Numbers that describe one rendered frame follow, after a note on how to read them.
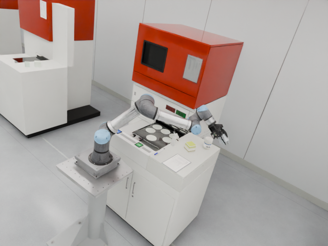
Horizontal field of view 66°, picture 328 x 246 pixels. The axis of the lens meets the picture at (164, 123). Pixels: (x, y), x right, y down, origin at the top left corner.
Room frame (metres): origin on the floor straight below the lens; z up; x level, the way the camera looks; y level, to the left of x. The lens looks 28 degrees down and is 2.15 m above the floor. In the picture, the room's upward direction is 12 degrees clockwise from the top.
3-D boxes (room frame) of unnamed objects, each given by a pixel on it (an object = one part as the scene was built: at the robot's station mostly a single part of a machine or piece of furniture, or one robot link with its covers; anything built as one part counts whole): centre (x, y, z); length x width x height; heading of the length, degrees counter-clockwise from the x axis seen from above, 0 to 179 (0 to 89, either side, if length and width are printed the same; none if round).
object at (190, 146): (1.85, -0.26, 1.00); 0.07 x 0.07 x 0.07; 34
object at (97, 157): (1.58, 0.43, 0.95); 0.15 x 0.15 x 0.10
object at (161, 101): (2.40, 0.07, 1.02); 0.82 x 0.03 x 0.40; 58
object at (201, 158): (1.82, -0.25, 0.89); 0.62 x 0.35 x 0.14; 148
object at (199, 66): (2.67, -0.10, 1.52); 0.81 x 0.75 x 0.59; 58
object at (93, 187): (1.56, 0.44, 0.75); 0.45 x 0.44 x 0.13; 150
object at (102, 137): (1.59, 0.43, 1.06); 0.13 x 0.12 x 0.14; 6
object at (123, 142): (1.84, 0.28, 0.89); 0.55 x 0.09 x 0.14; 58
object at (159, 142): (2.11, 0.03, 0.90); 0.34 x 0.34 x 0.01; 58
